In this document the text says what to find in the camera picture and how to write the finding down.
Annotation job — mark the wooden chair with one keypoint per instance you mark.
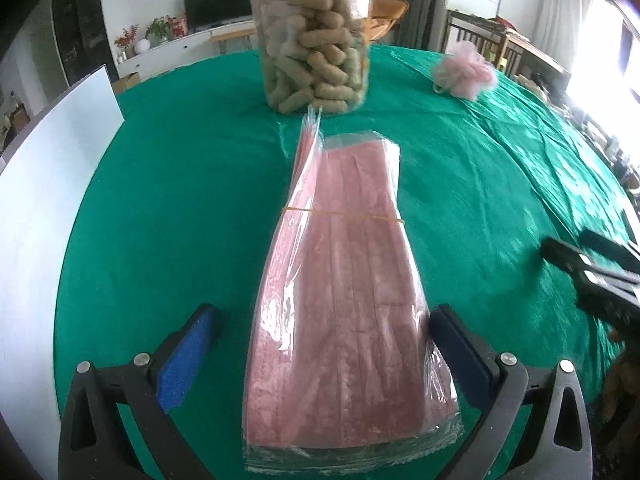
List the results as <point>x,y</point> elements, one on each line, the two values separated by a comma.
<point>472,37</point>

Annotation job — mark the pink face mask pack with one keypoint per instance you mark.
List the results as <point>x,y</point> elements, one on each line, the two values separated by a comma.
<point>345,310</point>

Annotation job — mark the pink mesh bath puff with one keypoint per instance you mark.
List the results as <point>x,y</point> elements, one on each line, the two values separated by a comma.
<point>465,72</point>

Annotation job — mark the red flower bouquet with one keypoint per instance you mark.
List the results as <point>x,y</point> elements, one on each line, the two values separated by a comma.
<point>126,40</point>

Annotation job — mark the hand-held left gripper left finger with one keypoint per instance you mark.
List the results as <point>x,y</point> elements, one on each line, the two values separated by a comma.
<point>186,357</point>

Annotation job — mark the leafy green houseplant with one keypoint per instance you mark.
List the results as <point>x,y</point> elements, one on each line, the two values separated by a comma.
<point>160,27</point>

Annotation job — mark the black television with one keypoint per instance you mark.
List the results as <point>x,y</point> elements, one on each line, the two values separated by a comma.
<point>217,5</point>

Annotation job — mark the red box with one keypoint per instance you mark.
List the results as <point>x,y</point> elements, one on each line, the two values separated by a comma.
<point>180,27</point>

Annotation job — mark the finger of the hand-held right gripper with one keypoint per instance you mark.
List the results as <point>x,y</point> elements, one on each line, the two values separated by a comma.
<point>612,250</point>
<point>600,285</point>

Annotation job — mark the grey curtain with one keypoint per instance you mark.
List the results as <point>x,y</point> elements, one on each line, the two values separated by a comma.
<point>425,0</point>

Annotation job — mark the person's right hand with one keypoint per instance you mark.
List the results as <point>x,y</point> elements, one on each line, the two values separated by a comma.
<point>622,385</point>

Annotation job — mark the white round vase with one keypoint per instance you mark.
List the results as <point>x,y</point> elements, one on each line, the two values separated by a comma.
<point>142,46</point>

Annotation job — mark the cardboard box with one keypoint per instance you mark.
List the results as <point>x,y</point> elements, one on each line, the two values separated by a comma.
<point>126,83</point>

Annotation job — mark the wooden stool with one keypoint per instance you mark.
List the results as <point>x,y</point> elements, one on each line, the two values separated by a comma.
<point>232,35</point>

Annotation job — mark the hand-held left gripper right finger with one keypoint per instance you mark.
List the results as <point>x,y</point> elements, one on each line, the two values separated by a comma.
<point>462,357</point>

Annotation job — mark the clear jar of snack sticks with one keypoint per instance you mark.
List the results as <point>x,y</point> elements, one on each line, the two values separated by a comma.
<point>310,45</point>

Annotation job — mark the orange chair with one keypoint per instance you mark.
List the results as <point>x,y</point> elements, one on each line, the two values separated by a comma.
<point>390,15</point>

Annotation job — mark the white television cabinet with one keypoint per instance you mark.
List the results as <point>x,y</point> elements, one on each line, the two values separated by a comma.
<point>190,47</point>

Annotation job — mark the dark display cabinet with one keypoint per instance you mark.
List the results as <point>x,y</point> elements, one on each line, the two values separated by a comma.
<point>80,20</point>

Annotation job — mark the white board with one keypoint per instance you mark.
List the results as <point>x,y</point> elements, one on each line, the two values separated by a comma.
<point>40,210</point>

